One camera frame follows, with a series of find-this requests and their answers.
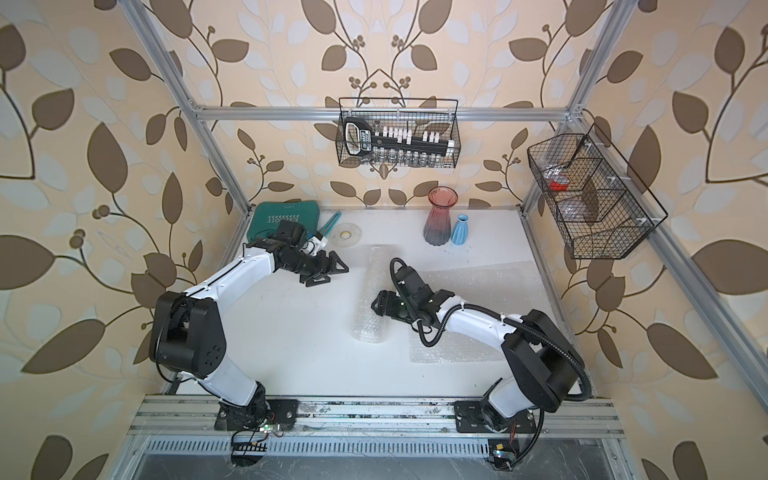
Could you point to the light blue ribbed vase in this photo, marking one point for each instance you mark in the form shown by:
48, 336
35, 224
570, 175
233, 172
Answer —
460, 231

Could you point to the back black wire basket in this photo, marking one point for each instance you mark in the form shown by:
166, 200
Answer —
422, 114

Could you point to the green plastic tool case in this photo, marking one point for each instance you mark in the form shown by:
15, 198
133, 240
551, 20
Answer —
267, 216

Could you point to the bubble clear cylinder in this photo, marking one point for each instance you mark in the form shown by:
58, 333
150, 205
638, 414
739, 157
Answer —
369, 327

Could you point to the clear bubble wrap sheet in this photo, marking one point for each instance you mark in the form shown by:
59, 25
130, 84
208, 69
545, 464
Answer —
457, 348

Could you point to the black wire basket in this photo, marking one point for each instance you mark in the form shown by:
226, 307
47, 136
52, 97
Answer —
422, 114
608, 209

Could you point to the right black wire basket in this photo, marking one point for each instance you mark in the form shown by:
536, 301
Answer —
608, 209

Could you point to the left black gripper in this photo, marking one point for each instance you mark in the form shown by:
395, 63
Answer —
320, 270

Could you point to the pink grey glass vase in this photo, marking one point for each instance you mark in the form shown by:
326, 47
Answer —
438, 228

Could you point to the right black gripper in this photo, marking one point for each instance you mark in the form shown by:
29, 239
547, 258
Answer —
386, 303

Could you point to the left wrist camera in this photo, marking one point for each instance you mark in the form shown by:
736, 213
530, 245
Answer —
296, 236

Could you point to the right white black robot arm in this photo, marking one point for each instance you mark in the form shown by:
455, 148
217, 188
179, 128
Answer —
546, 370

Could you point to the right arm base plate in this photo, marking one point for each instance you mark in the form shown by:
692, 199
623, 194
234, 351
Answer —
477, 416

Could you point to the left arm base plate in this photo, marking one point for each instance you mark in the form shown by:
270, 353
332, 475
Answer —
281, 413

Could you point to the black socket bit holder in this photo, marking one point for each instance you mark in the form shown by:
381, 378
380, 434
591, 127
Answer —
361, 137

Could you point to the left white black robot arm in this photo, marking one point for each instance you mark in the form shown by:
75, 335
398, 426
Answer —
187, 332

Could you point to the silver compact disc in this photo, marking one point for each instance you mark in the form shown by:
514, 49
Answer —
345, 235

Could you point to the red item in basket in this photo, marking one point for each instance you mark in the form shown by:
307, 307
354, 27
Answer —
556, 179

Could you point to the aluminium front rail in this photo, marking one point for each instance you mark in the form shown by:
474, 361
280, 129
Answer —
369, 427

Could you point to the bubble dark cylinder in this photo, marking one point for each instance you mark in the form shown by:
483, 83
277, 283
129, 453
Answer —
490, 300

